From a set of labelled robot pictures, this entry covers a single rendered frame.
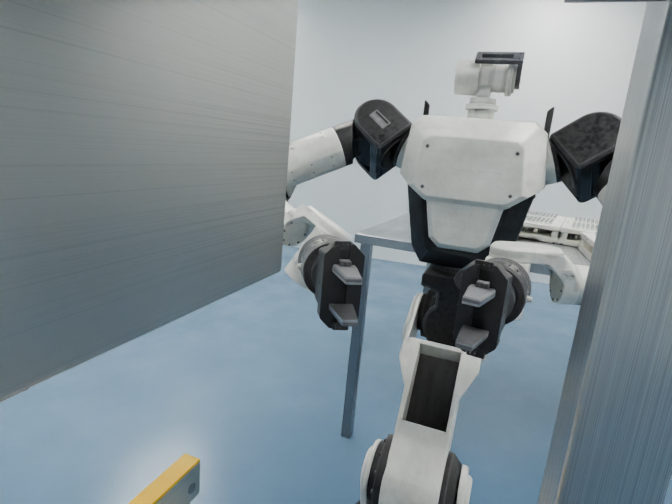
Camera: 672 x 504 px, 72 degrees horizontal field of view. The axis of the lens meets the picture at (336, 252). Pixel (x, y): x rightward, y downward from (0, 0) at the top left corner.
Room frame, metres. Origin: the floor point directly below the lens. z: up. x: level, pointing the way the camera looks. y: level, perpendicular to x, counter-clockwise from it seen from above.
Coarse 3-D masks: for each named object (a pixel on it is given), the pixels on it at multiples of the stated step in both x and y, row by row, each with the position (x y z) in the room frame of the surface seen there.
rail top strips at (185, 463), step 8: (184, 456) 0.35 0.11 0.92; (192, 456) 0.35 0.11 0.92; (176, 464) 0.34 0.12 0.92; (184, 464) 0.34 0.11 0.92; (192, 464) 0.34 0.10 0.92; (168, 472) 0.33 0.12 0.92; (176, 472) 0.33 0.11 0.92; (184, 472) 0.33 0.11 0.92; (160, 480) 0.32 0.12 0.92; (168, 480) 0.32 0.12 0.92; (176, 480) 0.32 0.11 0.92; (152, 488) 0.31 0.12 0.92; (160, 488) 0.31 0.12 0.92; (168, 488) 0.31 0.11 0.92; (136, 496) 0.30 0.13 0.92; (144, 496) 0.30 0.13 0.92; (152, 496) 0.30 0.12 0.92; (160, 496) 0.30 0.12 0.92
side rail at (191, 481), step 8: (192, 472) 0.33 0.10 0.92; (184, 480) 0.33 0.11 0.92; (192, 480) 0.33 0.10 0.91; (176, 488) 0.32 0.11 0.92; (184, 488) 0.33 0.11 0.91; (192, 488) 0.33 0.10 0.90; (168, 496) 0.31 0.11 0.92; (176, 496) 0.32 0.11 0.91; (184, 496) 0.33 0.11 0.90; (192, 496) 0.34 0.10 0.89
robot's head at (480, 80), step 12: (468, 60) 0.97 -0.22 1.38; (456, 72) 0.96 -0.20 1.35; (468, 72) 0.96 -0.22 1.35; (480, 72) 0.96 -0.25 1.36; (492, 72) 0.95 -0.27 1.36; (504, 72) 0.94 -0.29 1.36; (456, 84) 0.97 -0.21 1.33; (468, 84) 0.96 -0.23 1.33; (480, 84) 0.96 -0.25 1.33; (492, 84) 0.95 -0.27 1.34; (504, 84) 0.94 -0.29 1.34; (480, 96) 0.96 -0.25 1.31
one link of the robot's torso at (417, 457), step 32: (416, 320) 0.97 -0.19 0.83; (416, 352) 0.88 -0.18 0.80; (448, 352) 0.88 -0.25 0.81; (416, 384) 0.88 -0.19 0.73; (448, 384) 0.86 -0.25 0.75; (416, 416) 0.84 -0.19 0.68; (448, 416) 0.83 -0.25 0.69; (384, 448) 0.77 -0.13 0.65; (416, 448) 0.76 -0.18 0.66; (448, 448) 0.75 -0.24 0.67; (384, 480) 0.73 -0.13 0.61; (416, 480) 0.72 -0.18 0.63; (448, 480) 0.71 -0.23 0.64
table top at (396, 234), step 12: (408, 216) 2.35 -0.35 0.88; (372, 228) 1.88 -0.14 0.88; (384, 228) 1.91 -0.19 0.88; (396, 228) 1.94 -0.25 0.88; (408, 228) 1.97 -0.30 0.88; (360, 240) 1.73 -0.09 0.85; (372, 240) 1.71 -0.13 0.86; (384, 240) 1.69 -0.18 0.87; (396, 240) 1.68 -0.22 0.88; (408, 240) 1.69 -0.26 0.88; (528, 240) 1.94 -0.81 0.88; (564, 252) 1.74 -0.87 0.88; (576, 252) 1.76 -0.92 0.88; (540, 264) 1.49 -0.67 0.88; (576, 264) 1.54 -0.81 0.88; (588, 264) 1.55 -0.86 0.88
